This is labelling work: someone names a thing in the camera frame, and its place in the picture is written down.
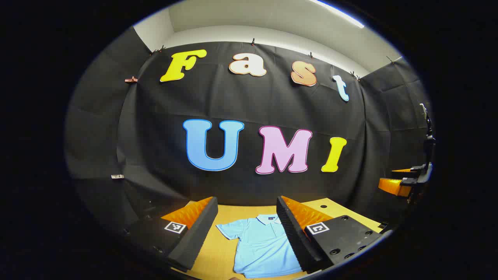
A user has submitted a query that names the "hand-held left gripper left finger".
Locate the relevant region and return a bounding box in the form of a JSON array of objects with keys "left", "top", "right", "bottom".
[{"left": 124, "top": 196, "right": 219, "bottom": 273}]

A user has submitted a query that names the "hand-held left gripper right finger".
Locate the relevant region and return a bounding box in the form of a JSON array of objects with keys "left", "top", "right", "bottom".
[{"left": 276, "top": 196, "right": 393, "bottom": 275}]

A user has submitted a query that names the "light blue T-shirt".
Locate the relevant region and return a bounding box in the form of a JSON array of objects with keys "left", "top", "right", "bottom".
[{"left": 216, "top": 214, "right": 304, "bottom": 279}]

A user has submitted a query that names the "black backdrop cloth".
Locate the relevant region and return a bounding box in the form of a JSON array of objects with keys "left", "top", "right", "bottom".
[{"left": 64, "top": 27, "right": 434, "bottom": 238}]

